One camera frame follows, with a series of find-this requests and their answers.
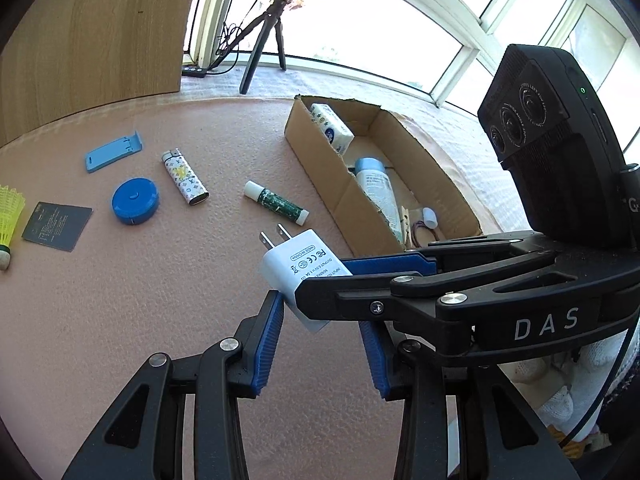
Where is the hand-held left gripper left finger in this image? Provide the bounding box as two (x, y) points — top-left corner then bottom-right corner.
(61, 289), (286, 480)

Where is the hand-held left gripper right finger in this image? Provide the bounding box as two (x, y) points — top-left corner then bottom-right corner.
(359, 320), (581, 480)

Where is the white charger plug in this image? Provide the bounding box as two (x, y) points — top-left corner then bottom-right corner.
(258, 224), (355, 335)

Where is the green lip balm tube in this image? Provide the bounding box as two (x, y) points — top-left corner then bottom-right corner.
(244, 181), (310, 226)

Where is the person's right hand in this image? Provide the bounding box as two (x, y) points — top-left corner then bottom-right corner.
(500, 330), (626, 443)

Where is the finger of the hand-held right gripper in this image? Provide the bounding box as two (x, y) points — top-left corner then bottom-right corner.
(295, 255), (601, 322)
(341, 232), (556, 277)

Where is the dark square card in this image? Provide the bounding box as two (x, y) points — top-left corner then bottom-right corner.
(21, 201), (94, 252)

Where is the blue capped white bottle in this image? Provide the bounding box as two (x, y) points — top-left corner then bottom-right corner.
(354, 156), (405, 243)

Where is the yellow shuttlecock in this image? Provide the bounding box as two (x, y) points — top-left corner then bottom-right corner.
(0, 184), (27, 272)

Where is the purple hair tie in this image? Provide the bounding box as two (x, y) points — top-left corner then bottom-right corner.
(410, 225), (443, 246)

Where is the blue phone stand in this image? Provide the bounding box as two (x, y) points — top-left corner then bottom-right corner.
(84, 131), (144, 174)

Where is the wooden clothespin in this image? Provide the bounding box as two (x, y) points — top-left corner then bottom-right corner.
(400, 204), (416, 250)

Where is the pink blanket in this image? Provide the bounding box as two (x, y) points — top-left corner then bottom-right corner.
(0, 95), (506, 480)

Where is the cardboard box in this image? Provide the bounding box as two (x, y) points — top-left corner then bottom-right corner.
(284, 95), (483, 258)

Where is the patterned white lighter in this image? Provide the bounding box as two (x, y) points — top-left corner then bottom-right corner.
(161, 147), (210, 207)

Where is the blue tape measure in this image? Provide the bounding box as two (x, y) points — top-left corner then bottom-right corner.
(111, 177), (161, 226)

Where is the black tripod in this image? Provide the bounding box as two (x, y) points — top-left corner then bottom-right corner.
(239, 0), (301, 95)

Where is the light wooden board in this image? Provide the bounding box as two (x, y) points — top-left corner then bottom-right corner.
(0, 0), (207, 148)

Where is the black ring light cable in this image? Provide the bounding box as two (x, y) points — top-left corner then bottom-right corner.
(212, 20), (251, 75)

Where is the white tissue pack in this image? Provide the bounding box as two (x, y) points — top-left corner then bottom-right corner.
(309, 102), (356, 156)

